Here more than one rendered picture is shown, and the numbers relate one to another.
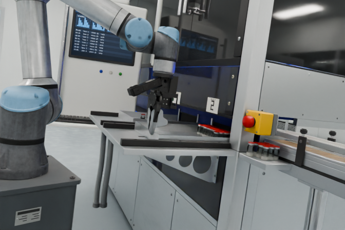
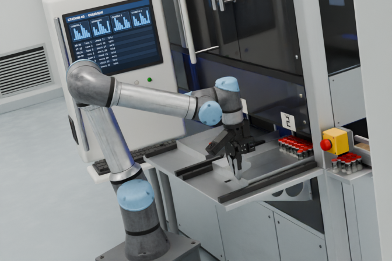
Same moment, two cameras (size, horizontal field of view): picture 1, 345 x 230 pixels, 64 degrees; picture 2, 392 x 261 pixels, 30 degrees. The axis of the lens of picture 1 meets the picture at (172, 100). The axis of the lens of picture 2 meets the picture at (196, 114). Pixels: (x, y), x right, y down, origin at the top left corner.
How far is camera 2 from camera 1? 1.66 m
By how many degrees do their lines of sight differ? 14
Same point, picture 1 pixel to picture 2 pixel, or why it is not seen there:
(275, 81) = (345, 90)
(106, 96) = (140, 116)
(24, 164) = (157, 244)
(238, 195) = (337, 207)
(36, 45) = (116, 143)
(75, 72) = not seen: hidden behind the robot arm
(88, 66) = not seen: hidden behind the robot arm
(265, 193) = (364, 195)
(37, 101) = (150, 196)
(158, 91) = (234, 140)
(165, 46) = (229, 101)
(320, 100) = not seen: outside the picture
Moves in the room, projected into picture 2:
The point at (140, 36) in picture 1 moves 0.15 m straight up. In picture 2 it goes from (213, 119) to (206, 73)
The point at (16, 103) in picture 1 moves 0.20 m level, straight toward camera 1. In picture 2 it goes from (137, 204) to (168, 223)
